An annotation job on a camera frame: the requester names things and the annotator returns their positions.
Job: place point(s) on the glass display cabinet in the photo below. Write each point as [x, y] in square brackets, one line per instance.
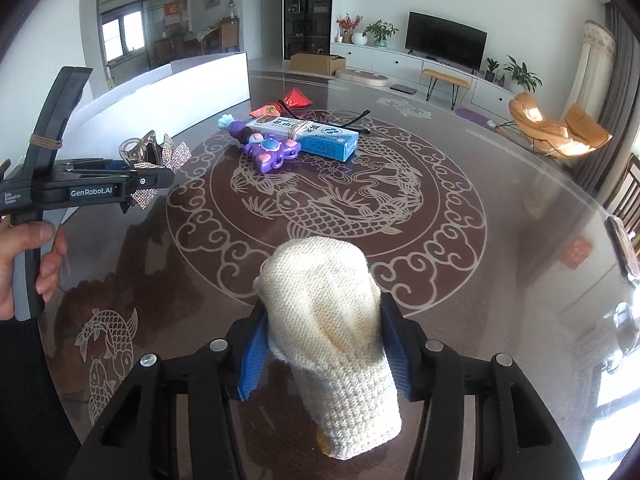
[307, 10]

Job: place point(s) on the black eyeglasses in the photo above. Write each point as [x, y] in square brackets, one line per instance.
[357, 121]

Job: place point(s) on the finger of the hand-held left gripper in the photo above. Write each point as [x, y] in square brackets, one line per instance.
[150, 179]

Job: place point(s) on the wooden sideboard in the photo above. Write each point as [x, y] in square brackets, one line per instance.
[229, 35]

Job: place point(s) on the red flowers in vase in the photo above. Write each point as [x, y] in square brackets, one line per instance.
[348, 25]

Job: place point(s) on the leafy green potted plant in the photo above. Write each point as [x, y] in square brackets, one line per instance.
[381, 30]

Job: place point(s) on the white television cabinet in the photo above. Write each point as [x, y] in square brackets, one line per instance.
[400, 67]

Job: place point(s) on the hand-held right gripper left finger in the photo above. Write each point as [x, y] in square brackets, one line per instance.
[252, 360]

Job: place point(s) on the wooden bench with metal legs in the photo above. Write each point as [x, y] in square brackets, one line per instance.
[446, 77]

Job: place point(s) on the cloth-covered standing air conditioner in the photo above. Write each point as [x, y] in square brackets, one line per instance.
[597, 60]

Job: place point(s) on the red window poster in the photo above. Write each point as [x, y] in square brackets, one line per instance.
[172, 15]

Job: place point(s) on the brown cardboard box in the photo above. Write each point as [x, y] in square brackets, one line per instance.
[315, 64]

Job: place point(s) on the wooden chair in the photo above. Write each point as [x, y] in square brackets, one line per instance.
[625, 195]

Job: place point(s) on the patterned glass desktop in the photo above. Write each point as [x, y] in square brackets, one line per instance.
[450, 285]

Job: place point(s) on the grey curtain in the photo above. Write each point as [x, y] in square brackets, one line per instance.
[622, 110]

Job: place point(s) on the white door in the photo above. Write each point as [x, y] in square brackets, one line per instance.
[271, 15]

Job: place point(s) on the small potted plant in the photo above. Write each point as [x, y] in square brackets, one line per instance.
[492, 67]

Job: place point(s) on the round white vase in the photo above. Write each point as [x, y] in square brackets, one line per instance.
[359, 38]

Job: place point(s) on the purple floor mat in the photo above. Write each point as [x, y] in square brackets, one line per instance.
[472, 117]

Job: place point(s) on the red packet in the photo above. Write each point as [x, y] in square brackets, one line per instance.
[265, 110]

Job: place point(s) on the orange lounge chair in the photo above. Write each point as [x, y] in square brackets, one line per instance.
[545, 127]

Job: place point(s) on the person's left hand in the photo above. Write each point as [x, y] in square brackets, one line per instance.
[30, 237]

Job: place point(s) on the blue white medicine box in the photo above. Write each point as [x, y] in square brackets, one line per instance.
[325, 137]

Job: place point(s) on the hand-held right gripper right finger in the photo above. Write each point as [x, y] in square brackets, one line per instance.
[398, 360]

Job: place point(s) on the round beige cushion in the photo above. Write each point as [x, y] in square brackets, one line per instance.
[361, 77]

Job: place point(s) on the black flat television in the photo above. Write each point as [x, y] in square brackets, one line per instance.
[445, 37]

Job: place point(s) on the glass water jug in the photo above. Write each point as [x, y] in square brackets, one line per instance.
[231, 10]

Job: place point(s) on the broad-leaf potted plant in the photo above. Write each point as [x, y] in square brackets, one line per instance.
[522, 75]

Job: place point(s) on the tan elastic band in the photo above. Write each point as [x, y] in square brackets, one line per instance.
[46, 142]

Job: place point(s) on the cream knitted mitten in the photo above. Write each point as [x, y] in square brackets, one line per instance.
[330, 335]

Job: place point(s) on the rhinestone bow claw clip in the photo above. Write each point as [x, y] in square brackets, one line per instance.
[172, 152]

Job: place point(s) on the purple plastic toy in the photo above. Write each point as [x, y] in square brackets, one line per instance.
[270, 152]

